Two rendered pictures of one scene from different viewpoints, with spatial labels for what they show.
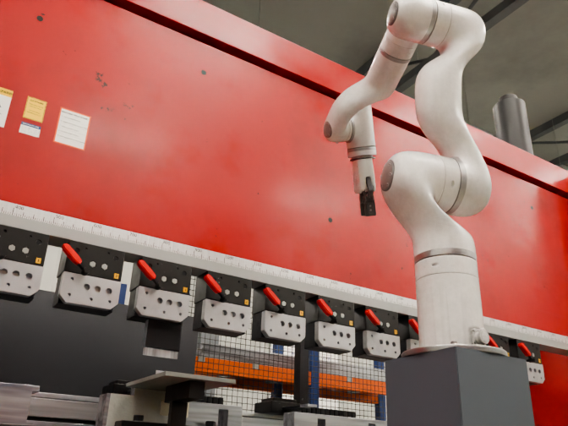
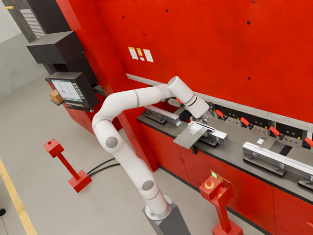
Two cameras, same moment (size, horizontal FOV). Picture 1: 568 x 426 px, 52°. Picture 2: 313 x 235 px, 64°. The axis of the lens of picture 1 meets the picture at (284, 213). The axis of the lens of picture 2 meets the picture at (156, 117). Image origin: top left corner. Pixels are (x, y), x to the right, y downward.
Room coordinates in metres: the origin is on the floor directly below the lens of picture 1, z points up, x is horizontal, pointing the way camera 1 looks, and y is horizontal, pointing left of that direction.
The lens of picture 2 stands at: (1.34, -1.36, 2.45)
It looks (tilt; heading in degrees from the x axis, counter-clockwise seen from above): 36 degrees down; 92
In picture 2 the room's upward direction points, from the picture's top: 22 degrees counter-clockwise
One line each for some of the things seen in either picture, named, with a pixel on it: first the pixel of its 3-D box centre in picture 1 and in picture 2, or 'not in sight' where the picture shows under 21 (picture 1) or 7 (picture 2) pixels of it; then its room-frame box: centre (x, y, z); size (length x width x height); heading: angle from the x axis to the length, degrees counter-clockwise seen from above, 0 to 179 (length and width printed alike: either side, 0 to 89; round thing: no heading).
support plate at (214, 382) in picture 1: (178, 383); (190, 135); (1.50, 0.25, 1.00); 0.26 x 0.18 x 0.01; 32
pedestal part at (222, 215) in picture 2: not in sight; (222, 214); (1.52, -0.17, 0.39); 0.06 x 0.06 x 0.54; 28
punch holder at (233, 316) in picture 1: (222, 304); (211, 107); (1.72, 0.17, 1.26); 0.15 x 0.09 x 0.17; 122
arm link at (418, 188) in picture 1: (426, 207); (141, 176); (1.09, -0.29, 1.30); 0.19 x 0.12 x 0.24; 106
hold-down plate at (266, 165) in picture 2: not in sight; (263, 165); (1.90, -0.22, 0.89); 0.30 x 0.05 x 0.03; 122
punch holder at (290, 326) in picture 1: (278, 315); (234, 114); (1.83, 0.01, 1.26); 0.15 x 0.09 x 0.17; 122
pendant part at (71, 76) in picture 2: not in sight; (73, 89); (0.58, 1.06, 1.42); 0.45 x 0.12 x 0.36; 136
